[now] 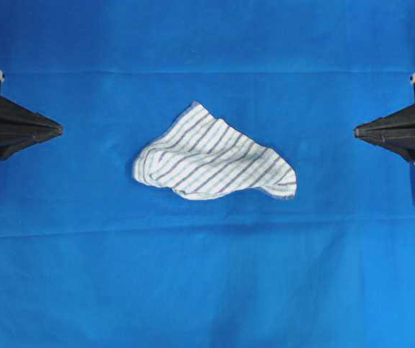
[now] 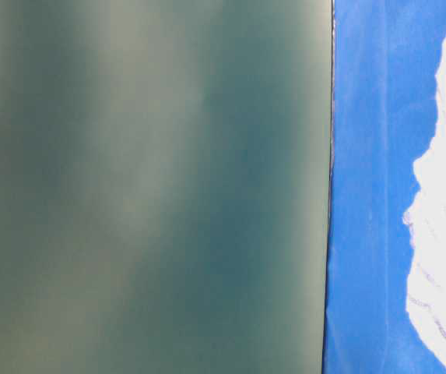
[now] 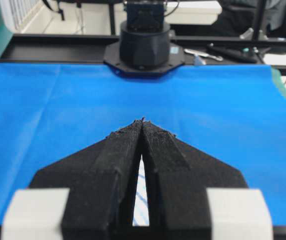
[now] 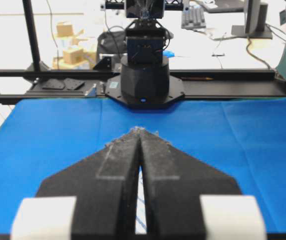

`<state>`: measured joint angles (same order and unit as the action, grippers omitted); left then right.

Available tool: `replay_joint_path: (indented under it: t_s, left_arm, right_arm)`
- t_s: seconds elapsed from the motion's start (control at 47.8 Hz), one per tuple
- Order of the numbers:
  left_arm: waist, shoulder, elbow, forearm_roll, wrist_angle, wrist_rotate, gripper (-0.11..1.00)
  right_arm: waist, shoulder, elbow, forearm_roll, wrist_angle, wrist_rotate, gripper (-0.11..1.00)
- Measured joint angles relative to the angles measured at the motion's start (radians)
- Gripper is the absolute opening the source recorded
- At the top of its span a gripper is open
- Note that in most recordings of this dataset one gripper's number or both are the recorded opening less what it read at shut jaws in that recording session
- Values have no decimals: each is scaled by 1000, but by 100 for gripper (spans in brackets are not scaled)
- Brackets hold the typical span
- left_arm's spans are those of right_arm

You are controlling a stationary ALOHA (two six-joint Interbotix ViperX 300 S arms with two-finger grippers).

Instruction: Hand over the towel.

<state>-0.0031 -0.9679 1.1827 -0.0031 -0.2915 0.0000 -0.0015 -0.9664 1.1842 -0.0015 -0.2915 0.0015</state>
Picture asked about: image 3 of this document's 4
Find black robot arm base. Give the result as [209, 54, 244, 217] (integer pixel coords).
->
[104, 0, 185, 76]

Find white blue plaid towel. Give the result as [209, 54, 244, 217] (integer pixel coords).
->
[132, 156, 149, 227]

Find black office chair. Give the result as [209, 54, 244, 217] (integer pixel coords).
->
[217, 0, 286, 55]

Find black handled tool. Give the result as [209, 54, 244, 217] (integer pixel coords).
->
[206, 44, 257, 64]

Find silver metal tool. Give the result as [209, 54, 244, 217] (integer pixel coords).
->
[184, 48, 224, 62]

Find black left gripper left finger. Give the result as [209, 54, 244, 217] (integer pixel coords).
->
[1, 119, 143, 240]

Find blue table cloth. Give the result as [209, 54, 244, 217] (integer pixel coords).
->
[0, 63, 286, 225]

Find black aluminium frame rail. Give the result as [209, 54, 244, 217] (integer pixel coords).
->
[0, 34, 286, 76]

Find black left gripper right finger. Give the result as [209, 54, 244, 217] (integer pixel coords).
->
[141, 119, 275, 240]

